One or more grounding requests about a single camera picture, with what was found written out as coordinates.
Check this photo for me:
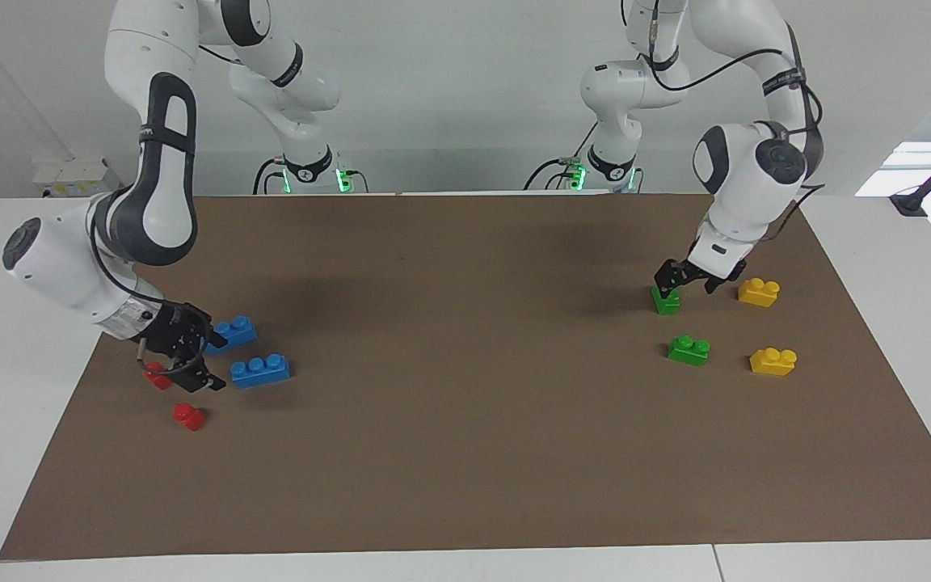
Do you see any black left arm gripper cable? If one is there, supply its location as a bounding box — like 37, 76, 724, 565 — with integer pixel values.
648, 0, 827, 243

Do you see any black arm base cable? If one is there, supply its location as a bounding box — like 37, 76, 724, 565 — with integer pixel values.
253, 158, 285, 195
524, 121, 600, 192

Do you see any blue three-stud toy block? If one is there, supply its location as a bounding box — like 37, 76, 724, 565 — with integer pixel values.
205, 315, 259, 356
230, 354, 291, 390

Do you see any yellow two-stud toy block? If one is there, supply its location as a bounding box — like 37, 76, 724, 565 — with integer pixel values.
749, 347, 798, 377
738, 277, 781, 308

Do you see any black left arm base cable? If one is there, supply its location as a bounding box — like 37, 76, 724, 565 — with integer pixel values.
524, 121, 600, 192

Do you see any black right arm base cable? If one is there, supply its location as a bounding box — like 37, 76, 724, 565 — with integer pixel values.
253, 158, 285, 195

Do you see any white box with yellow label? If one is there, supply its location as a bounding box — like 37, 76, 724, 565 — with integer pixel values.
32, 158, 120, 197

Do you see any brown table mat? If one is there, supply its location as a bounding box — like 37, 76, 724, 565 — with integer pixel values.
0, 192, 931, 561

